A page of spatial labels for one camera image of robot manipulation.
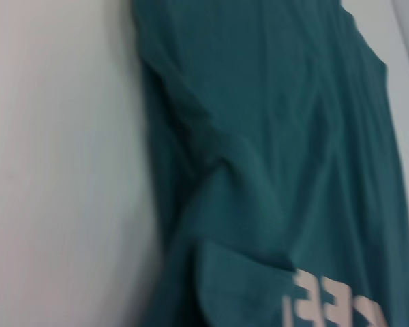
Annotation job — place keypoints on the teal t-shirt with beige print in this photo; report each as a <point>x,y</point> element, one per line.
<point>276,136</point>

